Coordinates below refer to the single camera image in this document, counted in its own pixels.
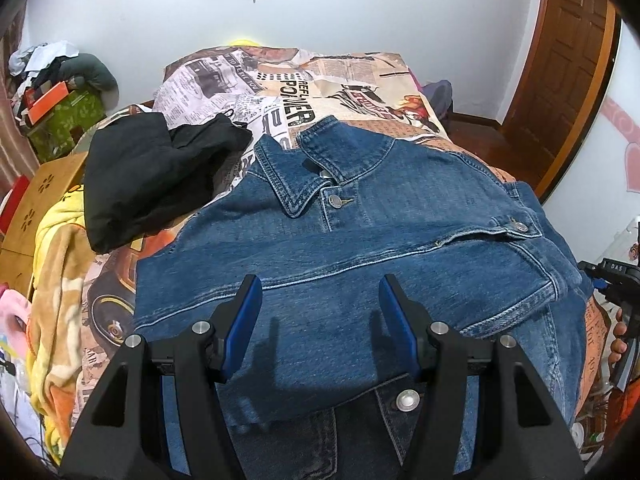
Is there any pink heart wall sticker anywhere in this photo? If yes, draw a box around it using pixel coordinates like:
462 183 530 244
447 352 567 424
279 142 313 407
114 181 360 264
600 95 640 192

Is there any striped brown curtain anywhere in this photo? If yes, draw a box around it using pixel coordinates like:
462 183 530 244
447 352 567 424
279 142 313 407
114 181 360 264
0 10 41 186

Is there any person's right hand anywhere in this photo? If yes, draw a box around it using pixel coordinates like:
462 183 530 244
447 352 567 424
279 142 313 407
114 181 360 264
607 307 630 366

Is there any blue denim jacket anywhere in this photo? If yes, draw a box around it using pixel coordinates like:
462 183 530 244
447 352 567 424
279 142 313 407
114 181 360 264
132 115 596 480

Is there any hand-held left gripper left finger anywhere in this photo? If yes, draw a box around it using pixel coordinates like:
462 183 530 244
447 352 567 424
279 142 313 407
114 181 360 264
59 274 264 480

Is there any pile of white clothes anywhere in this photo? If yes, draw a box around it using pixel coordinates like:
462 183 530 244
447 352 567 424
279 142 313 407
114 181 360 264
7 42 81 91

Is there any grey cloth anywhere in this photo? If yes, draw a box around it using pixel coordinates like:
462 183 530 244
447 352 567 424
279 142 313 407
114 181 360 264
62 53 118 91

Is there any black folded garment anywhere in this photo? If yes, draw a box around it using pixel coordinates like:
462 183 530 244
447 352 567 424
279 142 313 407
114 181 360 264
82 111 253 255

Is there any newspaper printed blanket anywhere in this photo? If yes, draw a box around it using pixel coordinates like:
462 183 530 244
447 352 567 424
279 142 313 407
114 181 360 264
82 45 621 461

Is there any orange box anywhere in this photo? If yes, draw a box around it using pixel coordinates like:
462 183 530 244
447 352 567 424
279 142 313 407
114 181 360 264
25 81 70 126

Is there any wooden table with flower cutouts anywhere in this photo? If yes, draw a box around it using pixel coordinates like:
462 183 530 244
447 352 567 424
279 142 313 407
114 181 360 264
0 152 91 301

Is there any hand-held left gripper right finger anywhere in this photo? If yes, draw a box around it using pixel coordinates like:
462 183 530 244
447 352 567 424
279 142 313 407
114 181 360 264
378 274 586 480

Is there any red box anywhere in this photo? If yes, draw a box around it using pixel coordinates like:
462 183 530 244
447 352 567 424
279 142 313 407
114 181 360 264
0 176 31 236

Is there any brown wooden door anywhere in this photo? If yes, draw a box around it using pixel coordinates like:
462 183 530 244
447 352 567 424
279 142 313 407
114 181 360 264
500 0 623 201

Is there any pink cloth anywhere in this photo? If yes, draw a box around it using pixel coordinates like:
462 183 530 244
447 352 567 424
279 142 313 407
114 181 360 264
0 285 33 341

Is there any yellow fleece blanket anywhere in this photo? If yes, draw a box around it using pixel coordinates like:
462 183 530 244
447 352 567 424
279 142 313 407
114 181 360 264
27 185 146 456

